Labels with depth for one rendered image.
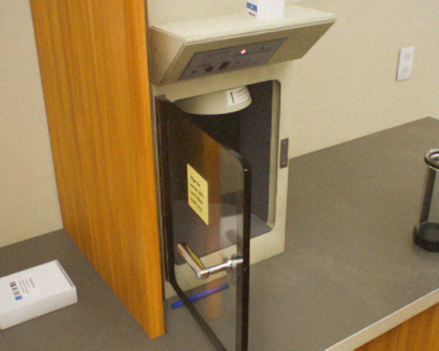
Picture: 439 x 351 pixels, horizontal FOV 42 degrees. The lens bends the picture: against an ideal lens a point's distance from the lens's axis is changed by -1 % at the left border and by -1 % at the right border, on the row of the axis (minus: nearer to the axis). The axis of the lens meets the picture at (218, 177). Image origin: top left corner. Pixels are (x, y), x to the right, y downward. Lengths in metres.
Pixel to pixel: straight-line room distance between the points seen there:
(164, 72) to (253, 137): 0.39
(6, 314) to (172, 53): 0.61
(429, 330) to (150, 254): 0.73
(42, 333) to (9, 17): 0.67
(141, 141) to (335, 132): 1.16
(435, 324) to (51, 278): 0.89
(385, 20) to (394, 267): 0.94
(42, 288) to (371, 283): 0.70
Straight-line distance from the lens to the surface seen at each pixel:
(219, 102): 1.13
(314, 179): 1.72
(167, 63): 0.95
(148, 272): 1.05
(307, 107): 1.87
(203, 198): 0.90
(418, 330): 1.43
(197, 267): 0.86
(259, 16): 1.01
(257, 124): 1.26
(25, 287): 1.26
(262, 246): 1.32
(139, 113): 0.91
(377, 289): 1.30
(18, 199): 1.49
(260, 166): 1.29
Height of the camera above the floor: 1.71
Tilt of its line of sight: 27 degrees down
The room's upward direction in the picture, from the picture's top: straight up
